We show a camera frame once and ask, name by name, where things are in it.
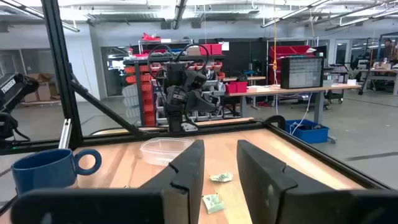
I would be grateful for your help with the brown cardboard box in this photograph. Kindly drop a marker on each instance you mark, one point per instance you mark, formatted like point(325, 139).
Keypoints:
point(40, 92)

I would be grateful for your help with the distant work table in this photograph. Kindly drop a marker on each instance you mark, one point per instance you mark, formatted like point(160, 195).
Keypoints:
point(379, 71)

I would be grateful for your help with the computer monitor on desk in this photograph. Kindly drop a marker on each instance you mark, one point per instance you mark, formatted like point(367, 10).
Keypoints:
point(302, 73)

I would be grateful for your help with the wooden board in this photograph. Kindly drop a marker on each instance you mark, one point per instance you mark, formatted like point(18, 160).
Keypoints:
point(227, 121)

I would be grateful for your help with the large red plastic bin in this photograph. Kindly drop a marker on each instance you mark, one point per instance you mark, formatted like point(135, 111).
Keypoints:
point(281, 51)
point(303, 49)

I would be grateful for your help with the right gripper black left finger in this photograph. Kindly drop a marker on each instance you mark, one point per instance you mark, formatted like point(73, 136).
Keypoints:
point(180, 186)

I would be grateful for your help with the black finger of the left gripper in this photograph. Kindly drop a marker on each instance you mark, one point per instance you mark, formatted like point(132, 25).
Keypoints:
point(200, 102)

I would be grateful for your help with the red plastic storage bin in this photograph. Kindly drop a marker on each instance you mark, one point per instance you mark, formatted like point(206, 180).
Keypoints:
point(216, 49)
point(231, 87)
point(242, 87)
point(206, 49)

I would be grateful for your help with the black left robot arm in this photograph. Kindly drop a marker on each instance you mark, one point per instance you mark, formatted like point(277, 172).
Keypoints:
point(175, 121)

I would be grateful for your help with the silver aluminium bar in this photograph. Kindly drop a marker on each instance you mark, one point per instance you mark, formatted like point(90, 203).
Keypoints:
point(65, 133)

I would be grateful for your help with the person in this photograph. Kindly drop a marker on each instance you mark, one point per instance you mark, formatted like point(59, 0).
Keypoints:
point(388, 49)

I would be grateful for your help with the shelf rack with bins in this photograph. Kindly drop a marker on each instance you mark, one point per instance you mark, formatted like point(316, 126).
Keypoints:
point(147, 93)

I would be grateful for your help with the wooden work table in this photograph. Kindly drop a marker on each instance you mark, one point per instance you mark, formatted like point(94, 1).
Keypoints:
point(280, 90)

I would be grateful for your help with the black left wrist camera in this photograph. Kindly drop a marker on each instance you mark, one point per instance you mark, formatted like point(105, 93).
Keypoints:
point(196, 80)

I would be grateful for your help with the blue plastic floor bin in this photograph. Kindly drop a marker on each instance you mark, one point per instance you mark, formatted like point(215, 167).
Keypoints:
point(311, 135)

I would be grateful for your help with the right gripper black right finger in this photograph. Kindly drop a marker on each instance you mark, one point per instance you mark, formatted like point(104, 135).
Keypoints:
point(267, 186)

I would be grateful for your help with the clear plastic container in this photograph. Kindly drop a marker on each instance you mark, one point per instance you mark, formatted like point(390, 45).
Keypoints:
point(161, 149)

